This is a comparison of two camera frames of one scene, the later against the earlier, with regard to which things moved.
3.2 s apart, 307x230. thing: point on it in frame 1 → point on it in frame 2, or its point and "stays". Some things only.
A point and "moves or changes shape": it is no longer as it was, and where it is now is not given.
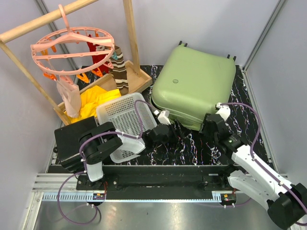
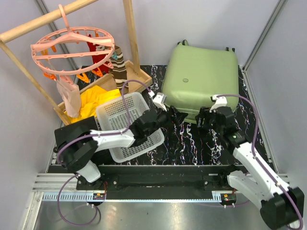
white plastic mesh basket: (129, 113) stays
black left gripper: (181, 131) → (178, 117)
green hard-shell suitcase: (189, 83) moves or changes shape
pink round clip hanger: (72, 51) stays
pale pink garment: (70, 93) stays
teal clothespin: (114, 56) stays
